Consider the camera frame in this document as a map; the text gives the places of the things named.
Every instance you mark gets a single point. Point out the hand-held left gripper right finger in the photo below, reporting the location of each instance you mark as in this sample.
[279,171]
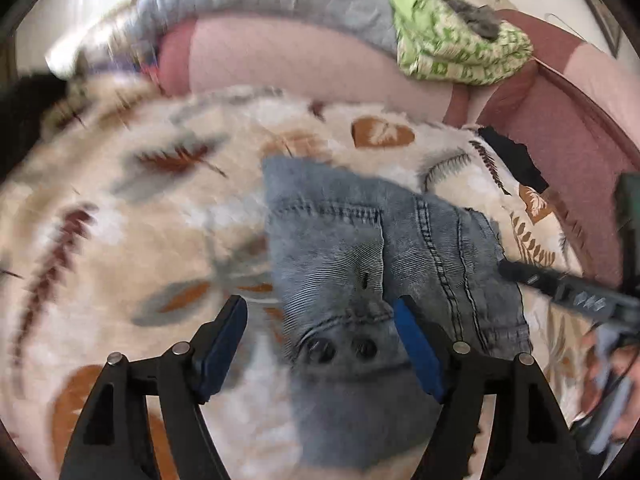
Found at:
[417,355]

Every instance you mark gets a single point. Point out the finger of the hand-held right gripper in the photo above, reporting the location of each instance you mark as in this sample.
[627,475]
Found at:
[565,290]

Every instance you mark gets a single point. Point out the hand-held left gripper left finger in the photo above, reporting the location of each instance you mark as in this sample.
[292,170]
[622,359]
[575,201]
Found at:
[222,355]

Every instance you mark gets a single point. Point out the blue denim pants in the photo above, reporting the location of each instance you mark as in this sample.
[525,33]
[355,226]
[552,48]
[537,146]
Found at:
[330,240]

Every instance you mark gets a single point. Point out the person's right hand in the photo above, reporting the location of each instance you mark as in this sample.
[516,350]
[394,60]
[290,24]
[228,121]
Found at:
[632,390]

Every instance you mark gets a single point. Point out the small black cloth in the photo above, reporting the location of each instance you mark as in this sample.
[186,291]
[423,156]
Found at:
[515,160]

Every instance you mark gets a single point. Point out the cream leaf-printed blanket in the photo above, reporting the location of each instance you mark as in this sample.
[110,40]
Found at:
[125,210]

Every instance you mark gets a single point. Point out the green patterned cloth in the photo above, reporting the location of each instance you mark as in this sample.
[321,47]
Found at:
[440,55]

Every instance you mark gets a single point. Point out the grey fuzzy cloth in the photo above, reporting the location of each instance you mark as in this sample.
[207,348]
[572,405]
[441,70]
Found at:
[470,12]

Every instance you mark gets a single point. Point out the colourful printed item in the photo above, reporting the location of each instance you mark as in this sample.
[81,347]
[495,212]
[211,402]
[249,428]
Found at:
[150,72]

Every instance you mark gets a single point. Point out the pink sofa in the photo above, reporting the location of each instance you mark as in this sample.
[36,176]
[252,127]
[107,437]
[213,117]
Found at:
[300,65]

